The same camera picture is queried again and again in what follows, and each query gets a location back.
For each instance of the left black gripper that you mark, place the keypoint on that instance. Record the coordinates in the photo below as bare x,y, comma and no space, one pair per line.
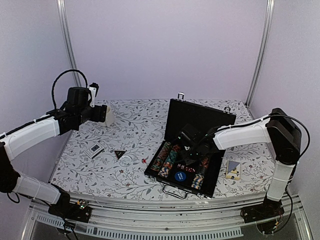
97,117

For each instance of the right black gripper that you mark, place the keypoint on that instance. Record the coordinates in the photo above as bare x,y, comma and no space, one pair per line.
188,160

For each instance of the black poker case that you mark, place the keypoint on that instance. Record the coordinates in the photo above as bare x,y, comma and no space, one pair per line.
180,113

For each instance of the blue small blind button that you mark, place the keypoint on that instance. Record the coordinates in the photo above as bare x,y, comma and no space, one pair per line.
180,176

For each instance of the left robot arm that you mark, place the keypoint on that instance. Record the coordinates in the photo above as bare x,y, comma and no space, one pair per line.
79,108

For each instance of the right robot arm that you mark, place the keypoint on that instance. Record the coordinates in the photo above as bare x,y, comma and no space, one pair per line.
279,132

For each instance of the cream ceramic mug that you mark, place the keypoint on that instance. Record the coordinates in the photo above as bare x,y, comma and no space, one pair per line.
109,118

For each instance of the red dice row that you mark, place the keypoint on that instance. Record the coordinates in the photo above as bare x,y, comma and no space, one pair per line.
186,168

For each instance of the teal orange chip row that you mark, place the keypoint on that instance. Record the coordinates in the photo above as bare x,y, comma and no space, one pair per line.
169,162

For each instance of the orange blue chip row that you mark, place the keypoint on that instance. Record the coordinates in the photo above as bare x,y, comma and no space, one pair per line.
200,174

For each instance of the white playing card box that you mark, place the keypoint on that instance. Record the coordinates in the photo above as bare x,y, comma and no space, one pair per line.
94,150

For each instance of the green poker chip row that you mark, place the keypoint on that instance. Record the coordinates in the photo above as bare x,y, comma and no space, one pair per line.
161,157

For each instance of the red black triangular card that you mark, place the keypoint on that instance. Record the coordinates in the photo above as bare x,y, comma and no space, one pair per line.
119,153

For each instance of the playing card deck right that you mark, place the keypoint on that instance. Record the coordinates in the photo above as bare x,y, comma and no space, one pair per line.
233,170

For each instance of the clear dealer button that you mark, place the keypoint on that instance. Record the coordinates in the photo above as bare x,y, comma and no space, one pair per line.
125,161

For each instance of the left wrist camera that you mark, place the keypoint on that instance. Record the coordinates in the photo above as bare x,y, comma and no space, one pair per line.
93,91

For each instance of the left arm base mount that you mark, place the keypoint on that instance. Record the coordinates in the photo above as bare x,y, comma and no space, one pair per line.
79,211

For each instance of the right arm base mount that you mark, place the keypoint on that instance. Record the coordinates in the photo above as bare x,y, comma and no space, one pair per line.
267,209

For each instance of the aluminium front rail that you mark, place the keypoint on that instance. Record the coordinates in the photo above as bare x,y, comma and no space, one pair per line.
188,219

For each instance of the aluminium frame post left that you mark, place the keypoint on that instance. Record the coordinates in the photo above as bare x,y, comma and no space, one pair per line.
62,14

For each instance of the aluminium frame post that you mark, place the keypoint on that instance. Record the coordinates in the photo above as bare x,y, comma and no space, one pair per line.
62,14
270,4

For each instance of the aluminium frame post right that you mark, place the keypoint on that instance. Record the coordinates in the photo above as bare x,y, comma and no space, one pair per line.
270,4

